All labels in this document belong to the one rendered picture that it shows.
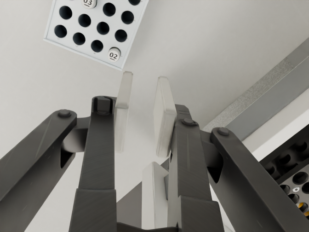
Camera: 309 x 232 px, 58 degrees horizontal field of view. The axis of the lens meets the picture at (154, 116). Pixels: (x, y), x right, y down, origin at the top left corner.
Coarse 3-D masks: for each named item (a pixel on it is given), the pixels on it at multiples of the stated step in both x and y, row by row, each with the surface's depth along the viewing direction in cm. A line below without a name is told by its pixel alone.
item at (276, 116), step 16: (304, 64) 25; (288, 80) 25; (304, 80) 23; (272, 96) 25; (288, 96) 24; (304, 96) 22; (256, 112) 26; (272, 112) 24; (288, 112) 23; (304, 112) 21; (240, 128) 26; (256, 128) 24; (272, 128) 23; (288, 128) 22; (256, 144) 23; (272, 144) 22; (224, 224) 34
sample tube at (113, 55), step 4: (112, 48) 28; (116, 48) 29; (108, 52) 28; (112, 52) 27; (116, 52) 27; (108, 56) 28; (112, 56) 28; (116, 56) 28; (112, 60) 28; (116, 60) 28
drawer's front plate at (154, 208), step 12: (144, 168) 32; (156, 168) 31; (144, 180) 29; (156, 180) 29; (144, 192) 28; (156, 192) 27; (144, 204) 26; (156, 204) 25; (144, 216) 25; (156, 216) 24; (144, 228) 24; (156, 228) 23; (228, 228) 34
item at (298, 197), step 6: (276, 180) 24; (282, 180) 24; (288, 186) 24; (288, 192) 24; (294, 192) 24; (294, 198) 25; (300, 198) 24; (306, 204) 25; (306, 210) 25; (306, 216) 26
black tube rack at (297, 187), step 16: (304, 128) 26; (288, 144) 26; (304, 144) 26; (272, 160) 26; (288, 160) 26; (304, 160) 23; (272, 176) 27; (288, 176) 23; (304, 176) 24; (304, 192) 24
